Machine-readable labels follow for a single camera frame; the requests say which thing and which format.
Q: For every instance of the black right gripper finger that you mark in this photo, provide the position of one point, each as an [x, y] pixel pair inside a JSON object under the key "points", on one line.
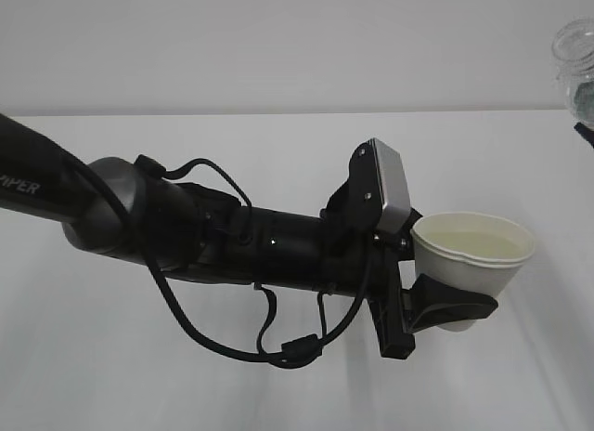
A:
{"points": [[585, 132]]}

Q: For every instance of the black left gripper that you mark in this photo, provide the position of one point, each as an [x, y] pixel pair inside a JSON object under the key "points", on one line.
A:
{"points": [[369, 272]]}

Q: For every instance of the white paper cup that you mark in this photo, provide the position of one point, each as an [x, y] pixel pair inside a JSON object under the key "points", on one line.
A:
{"points": [[470, 251]]}

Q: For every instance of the clear water bottle green label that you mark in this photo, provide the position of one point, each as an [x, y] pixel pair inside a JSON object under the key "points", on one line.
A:
{"points": [[572, 51]]}

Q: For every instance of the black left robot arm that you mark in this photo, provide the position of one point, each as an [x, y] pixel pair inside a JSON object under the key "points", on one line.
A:
{"points": [[144, 213]]}

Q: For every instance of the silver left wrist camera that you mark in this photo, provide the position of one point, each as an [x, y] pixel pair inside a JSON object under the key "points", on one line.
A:
{"points": [[378, 196]]}

